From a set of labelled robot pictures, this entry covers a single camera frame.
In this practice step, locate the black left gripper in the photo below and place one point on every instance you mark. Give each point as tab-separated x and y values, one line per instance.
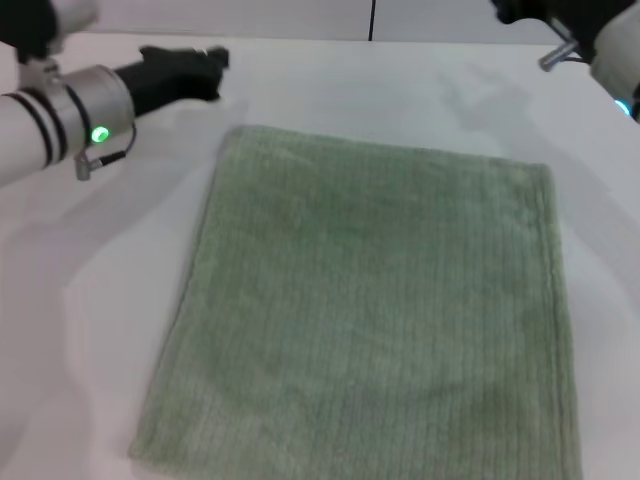
170	75

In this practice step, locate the green ribbed towel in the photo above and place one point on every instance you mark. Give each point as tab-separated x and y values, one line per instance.
375	310

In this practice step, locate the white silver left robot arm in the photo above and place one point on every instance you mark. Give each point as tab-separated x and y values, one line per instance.
30	130

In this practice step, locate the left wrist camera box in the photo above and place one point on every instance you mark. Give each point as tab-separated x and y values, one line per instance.
30	25

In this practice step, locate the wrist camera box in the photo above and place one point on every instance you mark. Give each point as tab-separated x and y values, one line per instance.
575	12
30	25

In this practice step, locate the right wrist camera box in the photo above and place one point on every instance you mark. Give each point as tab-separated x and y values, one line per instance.
575	12

